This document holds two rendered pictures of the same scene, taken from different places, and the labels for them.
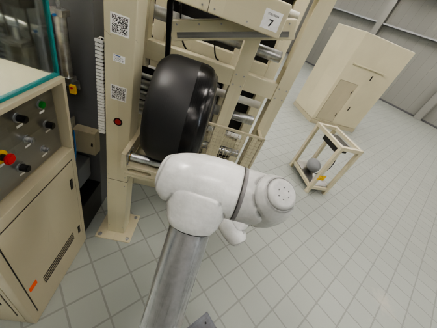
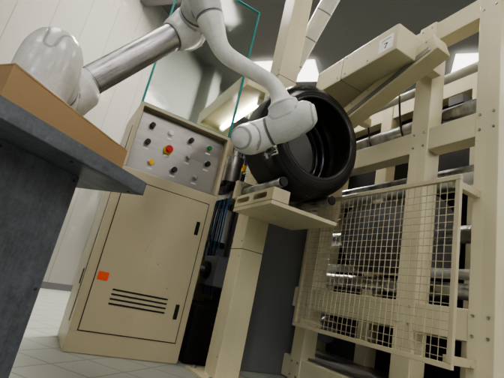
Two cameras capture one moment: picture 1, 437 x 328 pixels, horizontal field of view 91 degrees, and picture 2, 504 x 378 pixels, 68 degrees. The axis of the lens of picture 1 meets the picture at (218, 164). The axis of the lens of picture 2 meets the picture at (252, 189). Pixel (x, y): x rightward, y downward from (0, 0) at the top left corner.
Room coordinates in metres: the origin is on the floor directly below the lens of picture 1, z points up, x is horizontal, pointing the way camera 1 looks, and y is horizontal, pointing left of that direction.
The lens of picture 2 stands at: (0.40, -1.32, 0.39)
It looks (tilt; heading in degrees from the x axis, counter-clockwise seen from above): 16 degrees up; 74
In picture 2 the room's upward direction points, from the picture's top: 12 degrees clockwise
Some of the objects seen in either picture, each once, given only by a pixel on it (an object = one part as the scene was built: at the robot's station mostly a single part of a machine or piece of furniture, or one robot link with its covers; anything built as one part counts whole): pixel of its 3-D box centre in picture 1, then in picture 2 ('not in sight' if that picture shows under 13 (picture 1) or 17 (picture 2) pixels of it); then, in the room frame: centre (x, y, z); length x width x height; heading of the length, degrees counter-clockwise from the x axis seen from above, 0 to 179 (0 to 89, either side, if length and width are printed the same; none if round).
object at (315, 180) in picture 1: (321, 159); not in sight; (2.79, -1.33, 0.40); 0.60 x 0.35 x 0.80; 22
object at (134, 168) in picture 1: (157, 171); (260, 200); (0.90, 0.31, 0.84); 0.36 x 0.09 x 0.06; 101
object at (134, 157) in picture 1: (160, 163); (263, 187); (0.90, 0.31, 0.90); 0.35 x 0.05 x 0.05; 101
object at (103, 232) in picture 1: (118, 224); (220, 375); (0.97, 0.59, 0.01); 0.27 x 0.27 x 0.02; 11
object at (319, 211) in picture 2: (149, 94); (321, 196); (1.37, 0.63, 1.05); 0.20 x 0.15 x 0.30; 101
